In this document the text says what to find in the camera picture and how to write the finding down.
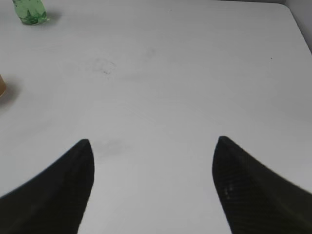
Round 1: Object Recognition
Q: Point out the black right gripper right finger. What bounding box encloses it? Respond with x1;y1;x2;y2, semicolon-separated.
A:
212;136;312;234

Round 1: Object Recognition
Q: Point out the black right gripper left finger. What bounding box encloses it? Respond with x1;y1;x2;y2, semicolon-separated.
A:
0;139;94;234

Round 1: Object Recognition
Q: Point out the green plastic soda bottle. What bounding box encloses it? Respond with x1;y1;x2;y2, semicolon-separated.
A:
13;0;47;25

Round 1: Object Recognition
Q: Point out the transparent plastic cup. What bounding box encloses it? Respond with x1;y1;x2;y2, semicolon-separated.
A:
0;75;6;97

